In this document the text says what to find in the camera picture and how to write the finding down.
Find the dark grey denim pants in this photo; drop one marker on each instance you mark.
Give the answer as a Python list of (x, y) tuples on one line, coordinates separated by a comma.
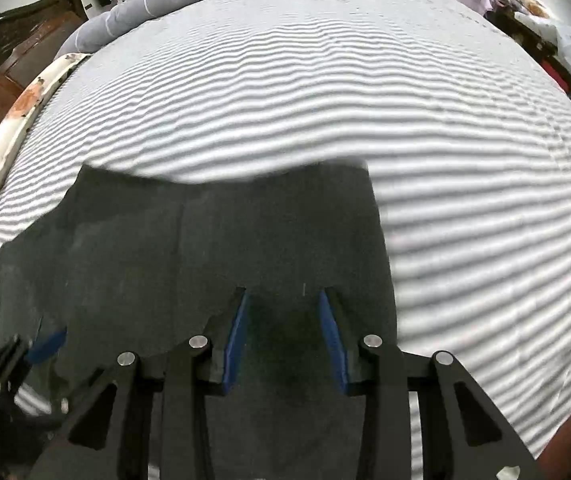
[(175, 240)]

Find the carved dark wooden headboard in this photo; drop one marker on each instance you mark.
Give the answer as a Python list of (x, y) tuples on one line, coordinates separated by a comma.
[(20, 45)]

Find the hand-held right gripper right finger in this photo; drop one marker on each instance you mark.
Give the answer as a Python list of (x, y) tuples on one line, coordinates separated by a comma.
[(333, 340)]

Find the grey white striped bed sheet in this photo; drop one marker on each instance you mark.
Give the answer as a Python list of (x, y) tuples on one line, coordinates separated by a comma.
[(365, 85)]

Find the floral orange white pillow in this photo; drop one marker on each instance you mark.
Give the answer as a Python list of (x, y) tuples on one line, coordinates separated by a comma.
[(15, 115)]

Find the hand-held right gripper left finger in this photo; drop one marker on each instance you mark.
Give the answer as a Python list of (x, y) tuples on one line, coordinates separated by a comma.
[(233, 340)]

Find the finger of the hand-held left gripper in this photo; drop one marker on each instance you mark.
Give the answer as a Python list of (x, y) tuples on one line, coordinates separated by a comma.
[(48, 346)]

